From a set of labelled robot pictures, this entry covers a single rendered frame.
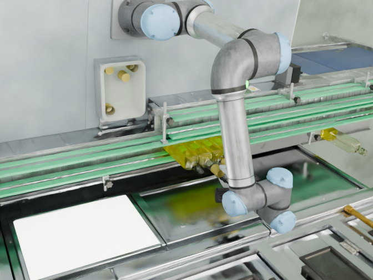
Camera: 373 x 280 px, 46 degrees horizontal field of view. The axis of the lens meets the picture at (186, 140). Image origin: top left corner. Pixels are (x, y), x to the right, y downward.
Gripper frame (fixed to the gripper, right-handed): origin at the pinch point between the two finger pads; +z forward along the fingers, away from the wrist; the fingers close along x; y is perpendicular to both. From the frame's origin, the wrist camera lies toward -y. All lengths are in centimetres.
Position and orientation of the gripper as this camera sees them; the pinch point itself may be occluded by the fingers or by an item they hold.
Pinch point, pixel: (219, 172)
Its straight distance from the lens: 160.6
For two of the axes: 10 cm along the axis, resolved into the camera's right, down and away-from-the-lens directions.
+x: 0.5, -9.0, -4.3
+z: -4.7, -4.0, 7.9
